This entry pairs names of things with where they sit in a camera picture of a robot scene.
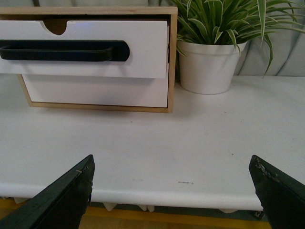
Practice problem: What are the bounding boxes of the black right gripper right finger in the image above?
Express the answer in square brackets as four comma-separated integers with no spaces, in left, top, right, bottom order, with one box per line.
[249,155,305,229]

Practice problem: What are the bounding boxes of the white plant pot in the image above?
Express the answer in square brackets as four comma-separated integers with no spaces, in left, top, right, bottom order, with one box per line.
[177,41,246,95]

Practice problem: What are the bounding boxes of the black drawer handle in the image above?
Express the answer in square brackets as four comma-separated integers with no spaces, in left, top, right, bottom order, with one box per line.
[0,40,130,62]

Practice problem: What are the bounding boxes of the wooden drawer cabinet frame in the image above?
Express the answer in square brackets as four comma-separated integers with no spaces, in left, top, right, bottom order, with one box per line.
[0,7,177,113]

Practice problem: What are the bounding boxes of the white drawer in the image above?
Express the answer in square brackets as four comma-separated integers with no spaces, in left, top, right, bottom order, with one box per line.
[0,20,168,78]
[22,62,169,108]

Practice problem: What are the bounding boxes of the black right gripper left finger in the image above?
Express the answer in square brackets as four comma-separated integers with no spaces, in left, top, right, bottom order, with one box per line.
[0,155,95,229]

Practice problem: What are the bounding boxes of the green spider plant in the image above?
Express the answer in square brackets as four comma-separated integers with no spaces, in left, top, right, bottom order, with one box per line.
[166,0,305,76]

